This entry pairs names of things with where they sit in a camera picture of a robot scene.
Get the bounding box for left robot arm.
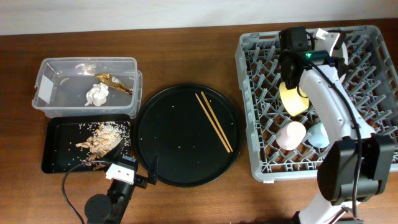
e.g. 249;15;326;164
85;141;159;224

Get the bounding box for clear plastic storage bin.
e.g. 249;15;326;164
32;57;142;118

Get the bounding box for wooden chopstick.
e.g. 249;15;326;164
195;93;231;153
201;91;233;152

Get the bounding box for white tissue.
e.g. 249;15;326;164
85;83;109;106

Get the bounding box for grey dishwasher rack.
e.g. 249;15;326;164
235;26;397;183

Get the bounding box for gold brown snack wrapper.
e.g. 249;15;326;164
95;73;133;95

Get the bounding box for blue cup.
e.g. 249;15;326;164
308;122;329;148

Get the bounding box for food scraps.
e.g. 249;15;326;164
75;121;131;170

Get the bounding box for yellow bowl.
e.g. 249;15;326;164
279;82;310;116

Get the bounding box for pink cup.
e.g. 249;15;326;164
276;121;307;151

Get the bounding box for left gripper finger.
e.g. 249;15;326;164
104;139;125;162
147;152;159;185

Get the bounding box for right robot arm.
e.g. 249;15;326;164
278;26;395;224

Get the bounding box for black rectangular tray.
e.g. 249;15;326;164
41;114;132;174

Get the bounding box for round black serving tray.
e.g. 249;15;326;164
132;84;243;187

